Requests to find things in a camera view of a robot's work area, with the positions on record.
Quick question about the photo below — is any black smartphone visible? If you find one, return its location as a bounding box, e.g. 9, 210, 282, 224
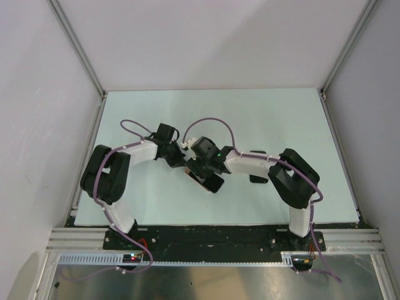
201, 174, 224, 193

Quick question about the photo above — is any pink phone case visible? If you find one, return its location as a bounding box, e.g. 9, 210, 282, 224
184, 167, 211, 192

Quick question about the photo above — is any black phone case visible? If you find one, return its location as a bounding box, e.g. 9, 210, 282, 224
249, 150, 269, 184

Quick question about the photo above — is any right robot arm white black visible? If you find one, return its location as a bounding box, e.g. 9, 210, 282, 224
181, 136, 320, 251

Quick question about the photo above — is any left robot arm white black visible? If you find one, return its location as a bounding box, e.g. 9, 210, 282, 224
80, 123, 184, 249

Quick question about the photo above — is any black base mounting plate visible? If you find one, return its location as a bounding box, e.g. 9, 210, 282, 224
102, 225, 326, 261

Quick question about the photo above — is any left control board with LEDs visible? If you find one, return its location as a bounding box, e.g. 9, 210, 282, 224
122, 253, 142, 263

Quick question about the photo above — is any left aluminium frame post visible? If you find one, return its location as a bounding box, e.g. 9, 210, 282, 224
47, 0, 106, 99

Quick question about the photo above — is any aluminium frame post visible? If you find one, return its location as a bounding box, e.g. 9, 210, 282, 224
320, 0, 382, 99
47, 0, 106, 99

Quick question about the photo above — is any white slotted cable duct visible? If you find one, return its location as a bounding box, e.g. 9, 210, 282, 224
58, 252, 293, 268

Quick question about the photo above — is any right control board with wires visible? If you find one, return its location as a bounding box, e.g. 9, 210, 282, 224
291, 256, 314, 273

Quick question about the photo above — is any aluminium front rail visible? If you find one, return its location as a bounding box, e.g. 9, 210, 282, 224
47, 227, 386, 254

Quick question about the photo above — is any right aluminium frame post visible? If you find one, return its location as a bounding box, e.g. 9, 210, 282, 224
320, 0, 382, 99

